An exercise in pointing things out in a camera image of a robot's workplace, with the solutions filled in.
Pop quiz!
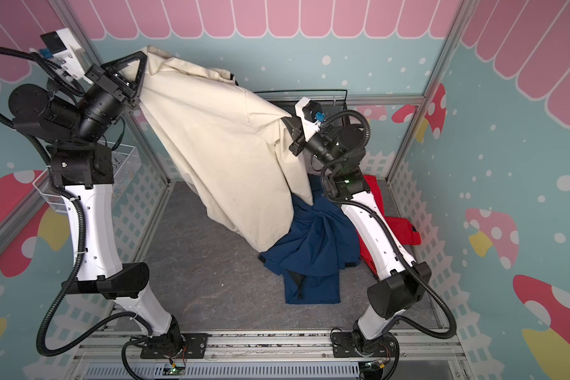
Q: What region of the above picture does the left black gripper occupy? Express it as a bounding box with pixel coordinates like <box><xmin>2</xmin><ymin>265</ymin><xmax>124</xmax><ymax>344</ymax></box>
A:
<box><xmin>74</xmin><ymin>51</ymin><xmax>148</xmax><ymax>143</ymax></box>

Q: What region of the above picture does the cream beige jacket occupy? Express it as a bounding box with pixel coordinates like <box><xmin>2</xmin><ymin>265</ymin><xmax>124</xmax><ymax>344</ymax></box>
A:
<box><xmin>140</xmin><ymin>46</ymin><xmax>313</xmax><ymax>252</ymax></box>

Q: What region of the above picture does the navy blue jacket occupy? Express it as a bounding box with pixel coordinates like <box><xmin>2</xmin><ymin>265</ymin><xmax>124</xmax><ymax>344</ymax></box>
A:
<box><xmin>258</xmin><ymin>175</ymin><xmax>360</xmax><ymax>305</ymax></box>

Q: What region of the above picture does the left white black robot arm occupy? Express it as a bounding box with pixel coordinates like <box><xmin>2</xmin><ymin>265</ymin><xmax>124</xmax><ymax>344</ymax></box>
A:
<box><xmin>0</xmin><ymin>47</ymin><xmax>185</xmax><ymax>357</ymax></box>

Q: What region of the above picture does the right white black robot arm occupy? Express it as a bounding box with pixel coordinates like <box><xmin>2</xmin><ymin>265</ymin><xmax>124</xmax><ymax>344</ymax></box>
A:
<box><xmin>283</xmin><ymin>109</ymin><xmax>457</xmax><ymax>356</ymax></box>

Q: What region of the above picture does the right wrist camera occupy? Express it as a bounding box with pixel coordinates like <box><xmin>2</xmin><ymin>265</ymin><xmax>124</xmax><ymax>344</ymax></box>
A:
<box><xmin>295</xmin><ymin>97</ymin><xmax>326</xmax><ymax>142</ymax></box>

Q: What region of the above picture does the black wire mesh basket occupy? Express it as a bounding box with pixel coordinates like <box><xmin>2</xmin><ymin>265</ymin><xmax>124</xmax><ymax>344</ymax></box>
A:
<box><xmin>256</xmin><ymin>89</ymin><xmax>348</xmax><ymax>117</ymax></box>

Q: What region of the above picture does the white wire basket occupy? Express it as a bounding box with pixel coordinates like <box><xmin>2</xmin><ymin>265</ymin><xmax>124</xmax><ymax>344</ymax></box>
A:
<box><xmin>33</xmin><ymin>144</ymin><xmax>142</xmax><ymax>215</ymax></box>

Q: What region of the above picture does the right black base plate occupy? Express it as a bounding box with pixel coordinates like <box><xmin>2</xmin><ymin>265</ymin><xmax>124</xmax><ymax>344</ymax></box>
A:
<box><xmin>329</xmin><ymin>329</ymin><xmax>400</xmax><ymax>359</ymax></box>

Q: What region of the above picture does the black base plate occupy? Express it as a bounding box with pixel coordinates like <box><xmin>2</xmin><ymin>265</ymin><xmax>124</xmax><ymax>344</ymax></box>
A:
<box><xmin>329</xmin><ymin>329</ymin><xmax>400</xmax><ymax>359</ymax></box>
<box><xmin>140</xmin><ymin>333</ymin><xmax>208</xmax><ymax>359</ymax></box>

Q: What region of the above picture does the aluminium front rail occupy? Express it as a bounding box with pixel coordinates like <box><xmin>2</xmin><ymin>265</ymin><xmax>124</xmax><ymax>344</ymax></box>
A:
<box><xmin>66</xmin><ymin>328</ymin><xmax>476</xmax><ymax>380</ymax></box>

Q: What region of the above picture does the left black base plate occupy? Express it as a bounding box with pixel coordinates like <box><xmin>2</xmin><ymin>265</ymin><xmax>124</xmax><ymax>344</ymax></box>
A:
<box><xmin>140</xmin><ymin>333</ymin><xmax>208</xmax><ymax>359</ymax></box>

